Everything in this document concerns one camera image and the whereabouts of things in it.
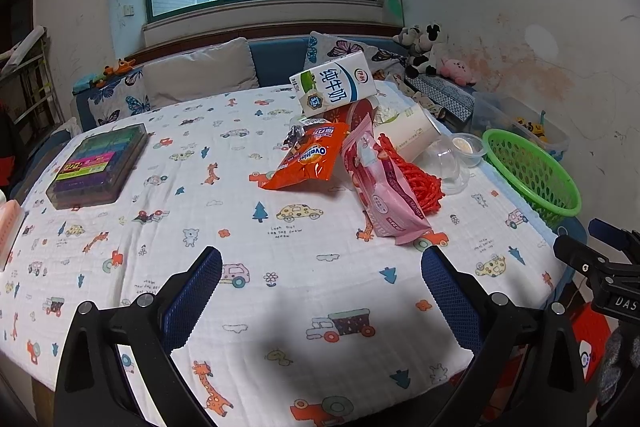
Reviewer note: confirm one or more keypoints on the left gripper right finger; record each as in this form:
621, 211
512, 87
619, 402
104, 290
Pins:
549, 388

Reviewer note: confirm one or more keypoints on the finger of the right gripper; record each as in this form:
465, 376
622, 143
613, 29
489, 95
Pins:
580, 257
620, 239

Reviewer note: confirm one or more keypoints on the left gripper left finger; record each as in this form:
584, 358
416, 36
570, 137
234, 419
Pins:
92, 388

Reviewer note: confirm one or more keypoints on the clear plastic dome lid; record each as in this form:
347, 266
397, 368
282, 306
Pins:
441, 160

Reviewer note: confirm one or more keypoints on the pink snack wrapper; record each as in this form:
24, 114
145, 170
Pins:
384, 192

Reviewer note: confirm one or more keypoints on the large paper cup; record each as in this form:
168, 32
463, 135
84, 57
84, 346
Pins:
410, 132

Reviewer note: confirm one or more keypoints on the orange snack bag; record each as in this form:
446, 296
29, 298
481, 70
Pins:
313, 146

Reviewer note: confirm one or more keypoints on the white blue milk carton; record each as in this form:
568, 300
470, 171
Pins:
334, 84

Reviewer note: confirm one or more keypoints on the small pudding cup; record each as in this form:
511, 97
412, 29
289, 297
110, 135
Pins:
469, 148

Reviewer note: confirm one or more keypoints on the right gloved hand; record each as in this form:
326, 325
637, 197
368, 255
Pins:
619, 362

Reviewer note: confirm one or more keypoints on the green plastic basket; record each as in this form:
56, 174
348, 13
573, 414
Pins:
535, 175

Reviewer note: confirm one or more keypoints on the red mesh net bag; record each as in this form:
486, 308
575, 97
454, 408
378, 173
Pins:
427, 189

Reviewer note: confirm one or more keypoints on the clear toy storage box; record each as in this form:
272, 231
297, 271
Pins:
499, 111

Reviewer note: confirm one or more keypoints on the pink object at edge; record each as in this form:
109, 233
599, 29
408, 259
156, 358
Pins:
12, 216

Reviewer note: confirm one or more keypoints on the colourful marker case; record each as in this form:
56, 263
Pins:
98, 169

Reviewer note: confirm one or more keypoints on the cartoon print table cloth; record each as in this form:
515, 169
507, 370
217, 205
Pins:
316, 317

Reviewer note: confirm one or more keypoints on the pink plush toy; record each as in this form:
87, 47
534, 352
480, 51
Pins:
458, 72

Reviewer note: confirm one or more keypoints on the black white cow plush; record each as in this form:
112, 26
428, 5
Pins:
421, 44

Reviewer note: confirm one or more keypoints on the butterfly pillow left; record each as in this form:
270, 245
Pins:
123, 97

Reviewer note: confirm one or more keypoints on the wooden shelf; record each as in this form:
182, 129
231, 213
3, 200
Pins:
28, 94

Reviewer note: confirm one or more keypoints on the orange toy on sofa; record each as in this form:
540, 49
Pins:
121, 68

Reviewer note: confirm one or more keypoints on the beige cushion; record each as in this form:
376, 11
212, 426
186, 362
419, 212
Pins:
220, 69

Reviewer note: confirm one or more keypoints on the butterfly print pillow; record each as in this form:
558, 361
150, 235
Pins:
322, 48

